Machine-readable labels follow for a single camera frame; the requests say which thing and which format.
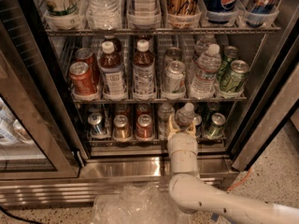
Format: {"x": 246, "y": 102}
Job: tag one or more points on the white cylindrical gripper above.
{"x": 182, "y": 144}

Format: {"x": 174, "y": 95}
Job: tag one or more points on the clear water bottle bottom shelf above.
{"x": 184, "y": 116}

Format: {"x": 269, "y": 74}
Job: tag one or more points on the clear water bottle shelf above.
{"x": 184, "y": 116}
{"x": 207, "y": 66}

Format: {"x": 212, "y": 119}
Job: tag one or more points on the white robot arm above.
{"x": 189, "y": 192}

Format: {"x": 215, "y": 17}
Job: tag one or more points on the clear water bottle behind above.
{"x": 164, "y": 112}

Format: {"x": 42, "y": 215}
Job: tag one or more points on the clear water bottle middle shelf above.
{"x": 207, "y": 66}

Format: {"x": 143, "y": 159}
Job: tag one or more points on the brown tea bottle right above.
{"x": 143, "y": 69}

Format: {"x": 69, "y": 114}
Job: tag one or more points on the brown tea bottle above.
{"x": 112, "y": 70}
{"x": 143, "y": 69}

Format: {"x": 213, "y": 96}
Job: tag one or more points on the brown tea bottle left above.
{"x": 112, "y": 70}

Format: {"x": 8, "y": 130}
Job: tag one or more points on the steel fridge door right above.
{"x": 272, "y": 90}

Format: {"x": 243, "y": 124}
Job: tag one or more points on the steel fridge door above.
{"x": 272, "y": 90}
{"x": 33, "y": 87}

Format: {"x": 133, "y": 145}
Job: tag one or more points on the white labelled bottle top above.
{"x": 143, "y": 8}

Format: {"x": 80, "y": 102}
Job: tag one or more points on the steel fridge door left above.
{"x": 33, "y": 87}

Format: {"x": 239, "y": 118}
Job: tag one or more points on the large water bottle top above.
{"x": 104, "y": 14}

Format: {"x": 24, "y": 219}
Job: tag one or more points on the blue pepsi can front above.
{"x": 198, "y": 123}

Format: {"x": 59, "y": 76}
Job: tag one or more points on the green can bottom front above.
{"x": 215, "y": 126}

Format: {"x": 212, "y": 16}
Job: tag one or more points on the green can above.
{"x": 234, "y": 76}
{"x": 215, "y": 126}
{"x": 230, "y": 54}

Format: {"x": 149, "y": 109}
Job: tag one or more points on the red can bottom front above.
{"x": 144, "y": 127}

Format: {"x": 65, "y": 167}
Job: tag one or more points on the silver diet can front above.
{"x": 174, "y": 77}

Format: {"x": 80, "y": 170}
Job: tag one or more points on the gold can bottom front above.
{"x": 121, "y": 127}

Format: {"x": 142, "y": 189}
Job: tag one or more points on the green can middle front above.
{"x": 234, "y": 76}

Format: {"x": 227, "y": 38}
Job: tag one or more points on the silver can middle rear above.
{"x": 172, "y": 54}

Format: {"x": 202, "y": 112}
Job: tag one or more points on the clear plastic bag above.
{"x": 133, "y": 205}

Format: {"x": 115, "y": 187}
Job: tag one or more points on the blue can bottom left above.
{"x": 97, "y": 123}

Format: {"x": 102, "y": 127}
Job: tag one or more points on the green can middle rear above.
{"x": 230, "y": 54}

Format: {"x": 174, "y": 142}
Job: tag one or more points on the red coke can front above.
{"x": 81, "y": 76}

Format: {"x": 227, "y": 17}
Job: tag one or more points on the red coke can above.
{"x": 81, "y": 76}
{"x": 86, "y": 55}

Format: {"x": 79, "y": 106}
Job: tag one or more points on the red coke can rear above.
{"x": 86, "y": 55}

